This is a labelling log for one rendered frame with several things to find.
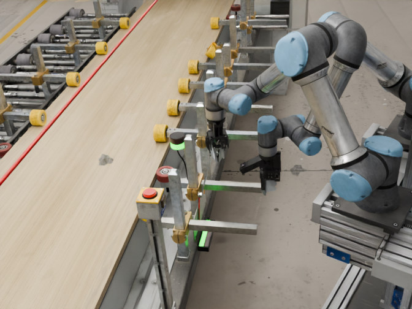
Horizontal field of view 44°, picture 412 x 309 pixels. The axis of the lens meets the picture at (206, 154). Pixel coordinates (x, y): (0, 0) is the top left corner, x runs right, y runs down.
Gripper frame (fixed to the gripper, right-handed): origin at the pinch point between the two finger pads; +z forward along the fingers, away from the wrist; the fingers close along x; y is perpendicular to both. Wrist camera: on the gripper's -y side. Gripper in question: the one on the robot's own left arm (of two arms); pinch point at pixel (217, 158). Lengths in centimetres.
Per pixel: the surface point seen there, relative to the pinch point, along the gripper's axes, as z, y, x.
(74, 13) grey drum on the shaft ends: 12, -274, -73
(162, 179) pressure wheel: 10.0, -5.3, -23.0
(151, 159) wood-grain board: 8.9, -20.1, -26.3
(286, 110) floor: 96, -204, 95
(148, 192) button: -23, 48, -29
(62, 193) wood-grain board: 9, -5, -64
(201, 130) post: -0.8, -22.4, -2.9
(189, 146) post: -8.1, 1.3, -11.0
